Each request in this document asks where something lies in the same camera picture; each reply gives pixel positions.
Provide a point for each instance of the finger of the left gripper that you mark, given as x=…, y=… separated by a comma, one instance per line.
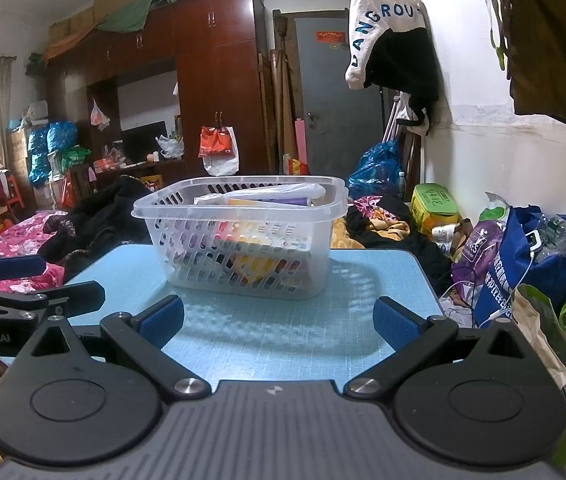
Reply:
x=8, y=267
x=68, y=300

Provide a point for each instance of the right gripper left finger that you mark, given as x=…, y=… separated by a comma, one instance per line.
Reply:
x=137, y=342

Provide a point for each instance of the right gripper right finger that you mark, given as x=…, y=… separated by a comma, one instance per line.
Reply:
x=417, y=342

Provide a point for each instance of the white plastic perforated basket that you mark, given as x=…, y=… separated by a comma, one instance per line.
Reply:
x=182, y=234

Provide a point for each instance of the clear plastic bag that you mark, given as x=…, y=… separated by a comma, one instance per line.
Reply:
x=301, y=195

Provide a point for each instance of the small cardboard box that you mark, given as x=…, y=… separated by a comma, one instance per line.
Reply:
x=261, y=253

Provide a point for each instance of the pink floral bedding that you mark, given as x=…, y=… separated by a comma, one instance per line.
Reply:
x=24, y=239

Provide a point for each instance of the black clothes pile on bed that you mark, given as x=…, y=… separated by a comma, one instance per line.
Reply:
x=94, y=227

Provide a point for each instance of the purple plastic bag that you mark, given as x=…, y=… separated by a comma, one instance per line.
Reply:
x=479, y=251

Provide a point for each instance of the blue printed tote bag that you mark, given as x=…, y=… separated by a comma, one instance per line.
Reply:
x=532, y=252

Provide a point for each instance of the green yellow box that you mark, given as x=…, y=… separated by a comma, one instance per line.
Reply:
x=432, y=206

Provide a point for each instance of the blue bags near window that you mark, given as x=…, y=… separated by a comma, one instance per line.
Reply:
x=41, y=142

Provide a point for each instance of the blue plastic bag by door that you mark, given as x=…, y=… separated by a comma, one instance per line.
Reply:
x=377, y=172

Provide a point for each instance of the red white shopping bag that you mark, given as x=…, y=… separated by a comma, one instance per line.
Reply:
x=218, y=151

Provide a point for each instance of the grey metal door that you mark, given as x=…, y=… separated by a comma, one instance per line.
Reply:
x=341, y=124

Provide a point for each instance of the black hanging garment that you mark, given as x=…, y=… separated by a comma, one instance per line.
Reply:
x=406, y=62

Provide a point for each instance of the green cloth on wardrobe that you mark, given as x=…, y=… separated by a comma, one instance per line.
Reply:
x=132, y=17

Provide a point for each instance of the red brown wooden wardrobe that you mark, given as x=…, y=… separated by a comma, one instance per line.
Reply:
x=218, y=52

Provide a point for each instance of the white hooded jacket with letters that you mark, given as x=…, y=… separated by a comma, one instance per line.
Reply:
x=368, y=20

